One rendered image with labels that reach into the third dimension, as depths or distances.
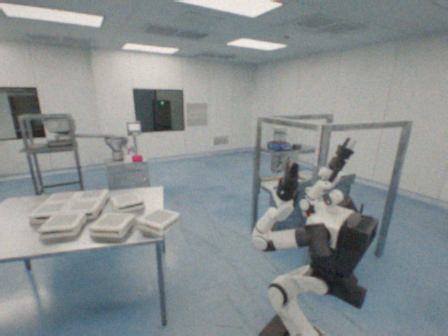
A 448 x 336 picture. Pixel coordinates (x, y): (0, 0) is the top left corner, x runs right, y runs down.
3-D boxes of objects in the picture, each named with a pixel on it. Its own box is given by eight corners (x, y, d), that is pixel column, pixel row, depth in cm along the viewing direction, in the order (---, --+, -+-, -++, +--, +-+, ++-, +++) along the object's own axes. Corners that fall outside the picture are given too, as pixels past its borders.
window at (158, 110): (137, 133, 663) (132, 88, 629) (136, 133, 664) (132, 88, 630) (184, 130, 731) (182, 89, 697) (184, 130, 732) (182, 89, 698)
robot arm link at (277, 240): (265, 241, 139) (303, 237, 127) (258, 257, 128) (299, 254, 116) (257, 224, 136) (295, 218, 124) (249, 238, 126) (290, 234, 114)
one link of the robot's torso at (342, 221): (371, 263, 138) (384, 206, 128) (353, 297, 115) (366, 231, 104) (320, 242, 158) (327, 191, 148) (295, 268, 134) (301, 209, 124)
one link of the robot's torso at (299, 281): (286, 293, 175) (343, 282, 144) (273, 307, 163) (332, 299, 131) (275, 273, 179) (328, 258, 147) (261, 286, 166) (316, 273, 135)
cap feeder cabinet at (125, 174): (113, 209, 404) (107, 165, 382) (109, 197, 450) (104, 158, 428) (152, 201, 435) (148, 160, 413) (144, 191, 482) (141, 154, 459)
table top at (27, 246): (-92, 273, 141) (-94, 268, 140) (9, 201, 243) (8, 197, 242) (163, 242, 176) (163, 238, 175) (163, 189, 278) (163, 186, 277)
